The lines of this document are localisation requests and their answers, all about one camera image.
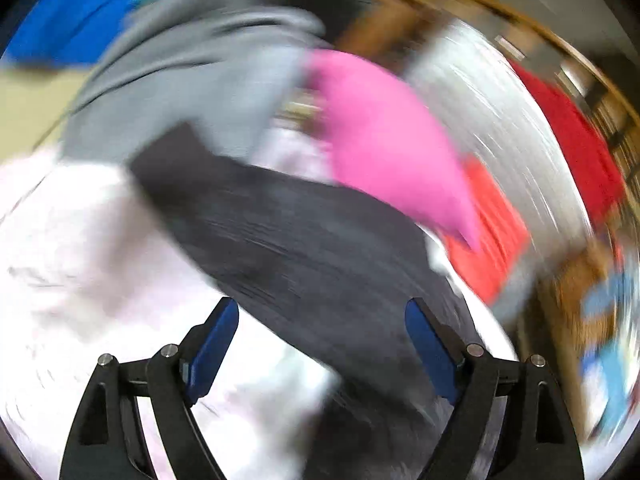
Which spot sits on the silver foil insulation board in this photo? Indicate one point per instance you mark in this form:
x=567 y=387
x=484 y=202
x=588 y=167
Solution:
x=490 y=100

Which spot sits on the dark grey checked jacket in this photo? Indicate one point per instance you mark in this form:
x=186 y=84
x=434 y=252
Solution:
x=300 y=240

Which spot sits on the blue jacket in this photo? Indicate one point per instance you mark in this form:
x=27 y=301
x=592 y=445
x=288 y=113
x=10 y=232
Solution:
x=75 y=10

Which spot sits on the wicker basket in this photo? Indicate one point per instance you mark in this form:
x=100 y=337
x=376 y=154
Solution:
x=565 y=290

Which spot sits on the white pink patterned blanket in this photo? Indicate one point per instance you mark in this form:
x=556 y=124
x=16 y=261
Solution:
x=75 y=270

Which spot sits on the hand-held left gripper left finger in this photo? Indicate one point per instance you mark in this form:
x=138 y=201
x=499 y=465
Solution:
x=216 y=344

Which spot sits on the light blue box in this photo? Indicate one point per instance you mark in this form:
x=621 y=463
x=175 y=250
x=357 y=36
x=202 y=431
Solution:
x=615 y=385

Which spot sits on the wooden railing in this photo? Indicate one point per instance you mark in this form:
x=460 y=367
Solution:
x=565 y=45

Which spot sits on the grey coat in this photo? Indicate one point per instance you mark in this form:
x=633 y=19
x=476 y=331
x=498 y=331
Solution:
x=195 y=80

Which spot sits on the pink pillow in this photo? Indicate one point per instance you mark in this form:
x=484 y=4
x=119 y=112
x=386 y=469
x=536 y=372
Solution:
x=390 y=145

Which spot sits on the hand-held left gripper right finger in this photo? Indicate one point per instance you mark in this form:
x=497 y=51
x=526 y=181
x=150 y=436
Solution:
x=430 y=345

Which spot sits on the light blue cloth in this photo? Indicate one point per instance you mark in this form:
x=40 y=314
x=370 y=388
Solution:
x=607 y=295

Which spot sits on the red cloth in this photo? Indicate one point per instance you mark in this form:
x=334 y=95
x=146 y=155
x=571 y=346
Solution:
x=575 y=140

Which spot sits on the red-orange pillow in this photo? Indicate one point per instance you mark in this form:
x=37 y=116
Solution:
x=492 y=240

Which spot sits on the wooden cabinet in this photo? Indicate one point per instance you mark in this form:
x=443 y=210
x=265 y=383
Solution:
x=370 y=15

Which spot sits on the beige sofa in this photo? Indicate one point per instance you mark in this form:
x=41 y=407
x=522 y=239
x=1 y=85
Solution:
x=35 y=105

